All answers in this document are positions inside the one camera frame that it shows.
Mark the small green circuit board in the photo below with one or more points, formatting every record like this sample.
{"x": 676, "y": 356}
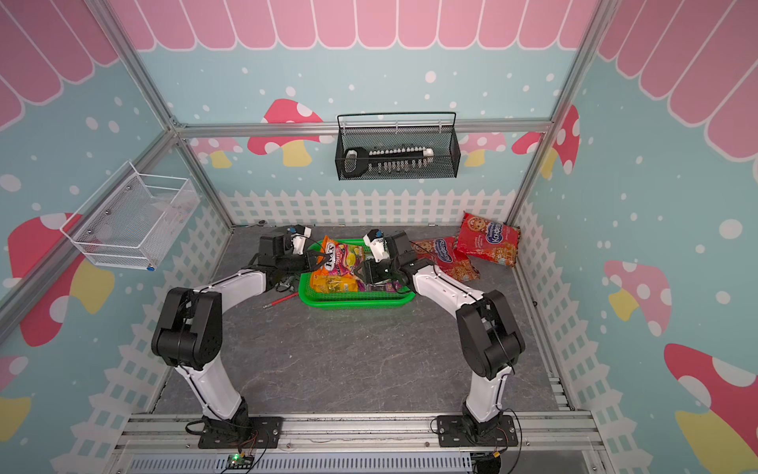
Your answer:
{"x": 239, "y": 461}

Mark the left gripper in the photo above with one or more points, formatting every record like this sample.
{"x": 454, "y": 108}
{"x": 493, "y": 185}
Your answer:
{"x": 310, "y": 263}

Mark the white wire wall basket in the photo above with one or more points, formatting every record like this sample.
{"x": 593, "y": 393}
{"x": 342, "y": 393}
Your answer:
{"x": 132, "y": 220}

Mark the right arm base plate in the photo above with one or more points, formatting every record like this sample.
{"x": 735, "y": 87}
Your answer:
{"x": 463, "y": 431}

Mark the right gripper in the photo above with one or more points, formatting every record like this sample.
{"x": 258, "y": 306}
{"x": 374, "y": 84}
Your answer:
{"x": 369, "y": 271}

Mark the red candy bag far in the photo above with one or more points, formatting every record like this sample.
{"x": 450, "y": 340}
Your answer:
{"x": 488, "y": 240}

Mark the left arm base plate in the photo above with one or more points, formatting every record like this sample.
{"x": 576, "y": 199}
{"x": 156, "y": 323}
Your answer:
{"x": 256, "y": 432}

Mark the black socket bit holder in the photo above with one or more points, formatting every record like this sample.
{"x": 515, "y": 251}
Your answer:
{"x": 359, "y": 162}

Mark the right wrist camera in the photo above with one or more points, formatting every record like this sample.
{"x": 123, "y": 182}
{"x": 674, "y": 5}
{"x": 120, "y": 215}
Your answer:
{"x": 374, "y": 240}

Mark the black wire wall basket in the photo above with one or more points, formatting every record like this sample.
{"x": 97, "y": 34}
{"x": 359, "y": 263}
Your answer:
{"x": 436, "y": 130}

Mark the red candy bag near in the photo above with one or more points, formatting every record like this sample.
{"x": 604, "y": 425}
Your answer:
{"x": 443, "y": 253}

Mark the yellow Lot 100 candy bag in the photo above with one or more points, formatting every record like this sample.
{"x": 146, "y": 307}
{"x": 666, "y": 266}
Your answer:
{"x": 327, "y": 283}

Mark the green plastic basket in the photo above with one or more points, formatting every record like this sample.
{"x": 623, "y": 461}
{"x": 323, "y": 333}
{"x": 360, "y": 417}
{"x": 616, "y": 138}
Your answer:
{"x": 354, "y": 300}

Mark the red candy bag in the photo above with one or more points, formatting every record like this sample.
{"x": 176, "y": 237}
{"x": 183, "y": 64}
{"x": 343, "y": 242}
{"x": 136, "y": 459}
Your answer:
{"x": 443, "y": 253}
{"x": 488, "y": 240}

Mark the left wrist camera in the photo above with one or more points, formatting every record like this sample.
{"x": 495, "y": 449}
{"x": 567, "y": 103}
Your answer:
{"x": 299, "y": 236}

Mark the red handled tool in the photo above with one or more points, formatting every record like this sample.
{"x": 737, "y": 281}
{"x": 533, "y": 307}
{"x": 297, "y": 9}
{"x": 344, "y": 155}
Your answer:
{"x": 281, "y": 300}

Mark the purple Lot 100 candy bag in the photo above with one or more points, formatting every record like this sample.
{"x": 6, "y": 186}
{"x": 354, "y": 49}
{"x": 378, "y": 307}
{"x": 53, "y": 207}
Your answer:
{"x": 389, "y": 286}

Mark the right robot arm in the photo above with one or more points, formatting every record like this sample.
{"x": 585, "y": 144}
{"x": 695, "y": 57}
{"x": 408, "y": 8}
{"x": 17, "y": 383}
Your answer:
{"x": 490, "y": 338}

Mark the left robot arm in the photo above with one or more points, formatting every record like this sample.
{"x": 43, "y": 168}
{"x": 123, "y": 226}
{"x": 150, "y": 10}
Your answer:
{"x": 189, "y": 332}

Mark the orange Fox's candy bag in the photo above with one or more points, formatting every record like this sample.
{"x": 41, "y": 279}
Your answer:
{"x": 342, "y": 259}

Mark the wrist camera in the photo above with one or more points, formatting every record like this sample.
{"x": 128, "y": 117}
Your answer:
{"x": 374, "y": 240}
{"x": 299, "y": 236}

